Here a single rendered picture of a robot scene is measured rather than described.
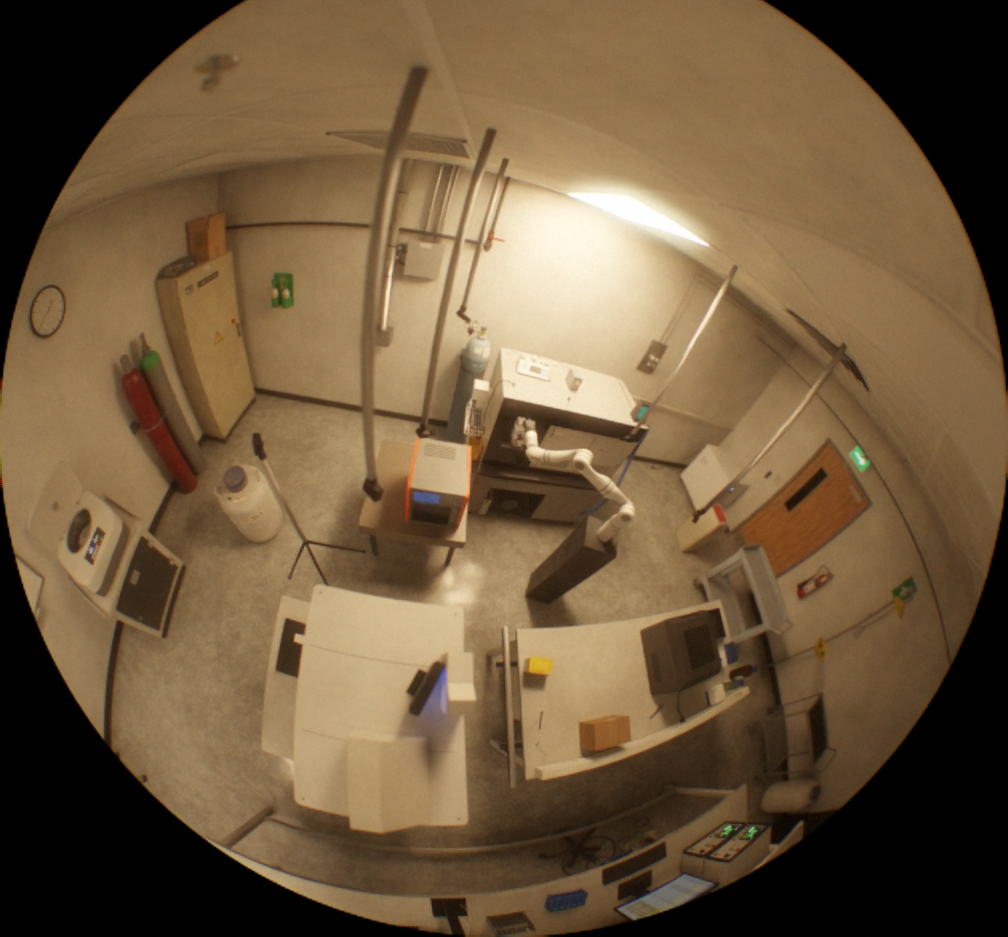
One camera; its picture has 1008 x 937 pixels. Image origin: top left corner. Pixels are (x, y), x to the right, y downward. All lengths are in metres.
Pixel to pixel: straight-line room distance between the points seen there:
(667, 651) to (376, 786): 1.60
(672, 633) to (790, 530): 3.07
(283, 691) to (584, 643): 1.65
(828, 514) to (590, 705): 3.61
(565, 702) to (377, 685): 1.07
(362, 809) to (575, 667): 1.34
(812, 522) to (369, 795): 4.65
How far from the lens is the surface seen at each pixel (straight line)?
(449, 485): 1.79
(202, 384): 3.49
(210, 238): 3.39
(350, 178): 2.98
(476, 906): 2.31
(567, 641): 1.90
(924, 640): 4.63
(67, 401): 3.03
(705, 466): 4.78
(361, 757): 1.04
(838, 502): 4.51
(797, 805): 5.19
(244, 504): 2.57
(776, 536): 4.83
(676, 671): 2.01
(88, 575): 2.72
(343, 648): 1.16
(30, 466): 3.00
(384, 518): 2.13
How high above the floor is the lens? 2.58
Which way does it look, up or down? 41 degrees down
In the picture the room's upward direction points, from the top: 22 degrees clockwise
